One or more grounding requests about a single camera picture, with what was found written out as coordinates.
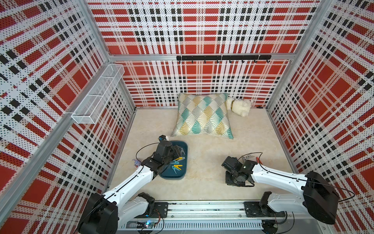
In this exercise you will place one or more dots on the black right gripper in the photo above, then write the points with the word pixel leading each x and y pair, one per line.
pixel 228 182

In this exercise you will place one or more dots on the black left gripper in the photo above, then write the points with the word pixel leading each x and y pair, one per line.
pixel 177 152

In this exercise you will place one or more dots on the dark teal storage box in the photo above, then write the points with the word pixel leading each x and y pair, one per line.
pixel 169 173

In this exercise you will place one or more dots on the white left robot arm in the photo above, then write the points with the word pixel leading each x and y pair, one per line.
pixel 104 214

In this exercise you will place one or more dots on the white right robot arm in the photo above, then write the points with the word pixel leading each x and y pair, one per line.
pixel 309 193

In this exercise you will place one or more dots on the red clothespin far right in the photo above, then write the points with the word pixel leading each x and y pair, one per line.
pixel 258 161

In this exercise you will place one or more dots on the purple small toy figure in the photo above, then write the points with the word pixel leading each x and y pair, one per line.
pixel 137 163

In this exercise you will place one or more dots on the patterned teal gold pillow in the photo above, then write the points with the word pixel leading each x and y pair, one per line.
pixel 202 114

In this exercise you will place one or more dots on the white plush teddy bear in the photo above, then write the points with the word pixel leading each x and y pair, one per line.
pixel 239 107

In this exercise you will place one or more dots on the green circuit board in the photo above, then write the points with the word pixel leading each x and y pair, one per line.
pixel 146 224

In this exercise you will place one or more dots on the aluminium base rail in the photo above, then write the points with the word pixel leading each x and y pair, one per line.
pixel 224 216

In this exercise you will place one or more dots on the white wire mesh shelf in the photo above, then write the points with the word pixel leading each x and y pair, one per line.
pixel 93 104

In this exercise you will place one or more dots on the black wall hook rail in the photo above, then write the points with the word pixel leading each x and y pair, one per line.
pixel 224 57

